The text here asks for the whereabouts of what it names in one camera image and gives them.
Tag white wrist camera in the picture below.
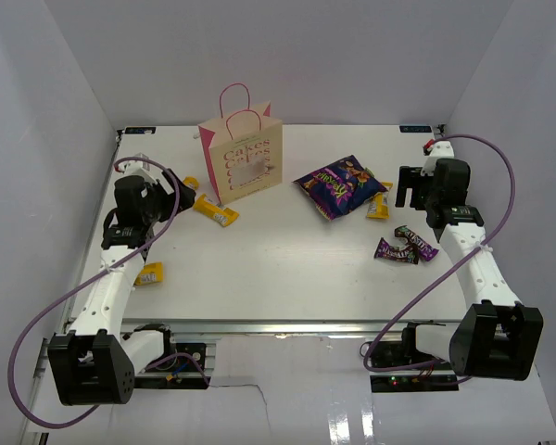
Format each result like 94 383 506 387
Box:
421 140 455 176
114 153 158 184

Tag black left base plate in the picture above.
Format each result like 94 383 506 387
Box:
134 342 210 390

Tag blue label left corner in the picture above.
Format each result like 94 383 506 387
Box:
123 126 157 135

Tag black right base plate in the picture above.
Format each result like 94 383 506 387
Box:
369 340 459 394

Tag purple chocolate pack lower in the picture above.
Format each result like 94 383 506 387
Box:
373 238 420 264

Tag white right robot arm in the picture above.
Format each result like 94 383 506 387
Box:
396 158 543 381

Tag purple chocolate pack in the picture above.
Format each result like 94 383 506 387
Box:
394 225 439 261
373 238 420 264

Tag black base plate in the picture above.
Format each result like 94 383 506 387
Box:
369 340 459 394
134 342 210 390

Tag purple blue candy bag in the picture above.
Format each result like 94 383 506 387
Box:
294 155 386 221

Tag blue label corner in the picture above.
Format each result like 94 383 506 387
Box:
399 125 432 134
123 126 157 135

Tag yellow snack bar left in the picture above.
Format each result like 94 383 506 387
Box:
134 262 164 286

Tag yellow snack bar right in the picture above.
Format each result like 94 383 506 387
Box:
366 182 394 220

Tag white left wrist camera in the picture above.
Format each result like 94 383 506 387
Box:
114 153 158 184

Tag aluminium front rail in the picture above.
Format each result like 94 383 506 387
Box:
62 319 464 337

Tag yellow snack bar centre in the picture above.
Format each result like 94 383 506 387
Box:
193 194 239 227

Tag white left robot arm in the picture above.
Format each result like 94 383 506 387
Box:
47 161 196 406

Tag paper bag with pink handles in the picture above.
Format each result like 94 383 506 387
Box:
198 101 284 205

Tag blue label right corner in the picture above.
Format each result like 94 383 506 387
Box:
399 125 432 134

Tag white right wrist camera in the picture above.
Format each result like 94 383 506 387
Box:
421 140 455 176

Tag purple chocolate pack upper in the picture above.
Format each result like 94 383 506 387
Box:
394 225 439 261

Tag small yellow snack bar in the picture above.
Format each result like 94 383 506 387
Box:
183 176 199 190

